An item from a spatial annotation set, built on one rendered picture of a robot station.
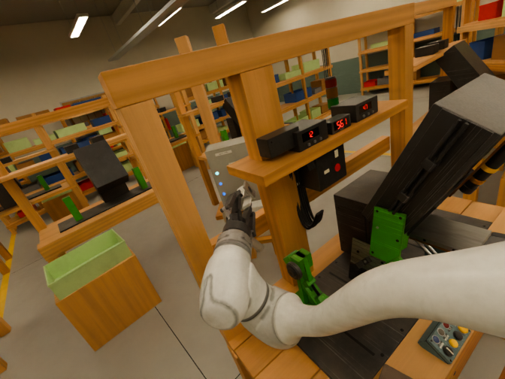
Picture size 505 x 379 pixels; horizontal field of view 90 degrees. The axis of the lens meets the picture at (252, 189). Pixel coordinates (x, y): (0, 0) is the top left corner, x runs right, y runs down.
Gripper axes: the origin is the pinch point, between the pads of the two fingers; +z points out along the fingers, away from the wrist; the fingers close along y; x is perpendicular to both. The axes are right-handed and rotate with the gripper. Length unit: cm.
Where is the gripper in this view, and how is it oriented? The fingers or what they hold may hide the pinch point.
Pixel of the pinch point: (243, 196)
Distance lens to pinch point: 81.9
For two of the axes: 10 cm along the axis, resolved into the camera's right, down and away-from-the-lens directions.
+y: -6.1, -7.0, -3.7
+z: 0.8, -5.2, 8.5
